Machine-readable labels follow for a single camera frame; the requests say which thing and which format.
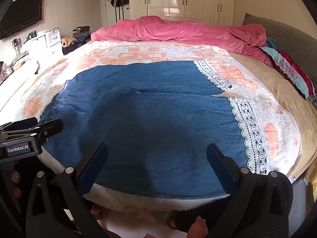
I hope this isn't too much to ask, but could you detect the white door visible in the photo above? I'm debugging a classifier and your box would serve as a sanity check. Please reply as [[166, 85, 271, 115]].
[[100, 0, 131, 28]]

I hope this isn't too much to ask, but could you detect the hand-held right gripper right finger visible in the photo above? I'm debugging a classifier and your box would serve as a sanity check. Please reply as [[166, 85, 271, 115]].
[[206, 143, 294, 238]]

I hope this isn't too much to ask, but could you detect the blue denim pants lace hem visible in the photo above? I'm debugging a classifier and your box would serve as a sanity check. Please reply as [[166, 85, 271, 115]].
[[40, 61, 273, 200]]

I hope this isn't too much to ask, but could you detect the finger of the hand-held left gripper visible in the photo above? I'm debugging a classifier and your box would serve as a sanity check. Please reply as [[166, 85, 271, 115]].
[[0, 117, 39, 134], [35, 118, 64, 139]]

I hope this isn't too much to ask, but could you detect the multicoloured folded cloth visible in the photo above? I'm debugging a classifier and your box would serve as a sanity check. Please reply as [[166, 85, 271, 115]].
[[259, 37, 317, 101]]

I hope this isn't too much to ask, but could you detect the person's left hand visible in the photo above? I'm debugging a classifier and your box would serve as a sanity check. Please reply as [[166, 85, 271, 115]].
[[10, 170, 23, 200]]

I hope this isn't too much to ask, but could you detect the pile of folded clothes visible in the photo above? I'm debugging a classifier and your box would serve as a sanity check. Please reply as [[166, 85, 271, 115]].
[[72, 26, 91, 43]]

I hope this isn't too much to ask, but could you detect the black wall television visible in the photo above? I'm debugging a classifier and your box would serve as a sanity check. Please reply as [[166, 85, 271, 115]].
[[0, 0, 43, 40]]

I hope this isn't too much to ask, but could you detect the beige bed sheet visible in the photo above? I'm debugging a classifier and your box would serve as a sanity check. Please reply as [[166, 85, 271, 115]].
[[228, 52, 317, 179]]

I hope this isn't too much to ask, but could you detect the orange white printed blanket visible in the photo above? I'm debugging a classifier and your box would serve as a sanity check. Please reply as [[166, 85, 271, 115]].
[[15, 40, 303, 212]]

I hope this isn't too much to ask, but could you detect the person's right foot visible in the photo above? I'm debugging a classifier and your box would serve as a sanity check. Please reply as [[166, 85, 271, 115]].
[[167, 209, 209, 238]]

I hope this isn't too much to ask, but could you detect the white wardrobe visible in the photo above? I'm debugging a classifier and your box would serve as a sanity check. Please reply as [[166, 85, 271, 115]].
[[129, 0, 236, 27]]

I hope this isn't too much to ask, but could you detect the person's left foot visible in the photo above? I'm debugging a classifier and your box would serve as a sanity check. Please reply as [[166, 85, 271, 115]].
[[90, 202, 102, 216]]

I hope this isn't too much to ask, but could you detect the beige crumpled cloth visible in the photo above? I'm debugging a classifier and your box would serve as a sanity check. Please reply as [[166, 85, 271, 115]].
[[61, 37, 78, 48]]

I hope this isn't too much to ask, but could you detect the grey quilted mattress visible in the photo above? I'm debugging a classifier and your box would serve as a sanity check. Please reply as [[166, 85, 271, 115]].
[[243, 13, 317, 97]]

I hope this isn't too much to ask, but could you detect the person's foot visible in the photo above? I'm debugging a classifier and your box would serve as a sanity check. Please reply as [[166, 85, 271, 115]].
[[90, 202, 102, 216], [167, 209, 209, 238]]

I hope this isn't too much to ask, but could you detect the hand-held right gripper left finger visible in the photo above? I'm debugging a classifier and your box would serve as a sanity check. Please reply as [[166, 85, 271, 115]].
[[26, 142, 109, 238]]

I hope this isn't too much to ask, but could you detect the pink duvet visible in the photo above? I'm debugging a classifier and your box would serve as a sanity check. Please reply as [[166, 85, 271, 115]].
[[91, 15, 275, 67]]

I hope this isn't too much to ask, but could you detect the white drawer cabinet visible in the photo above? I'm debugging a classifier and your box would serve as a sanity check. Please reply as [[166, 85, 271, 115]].
[[22, 27, 62, 58]]

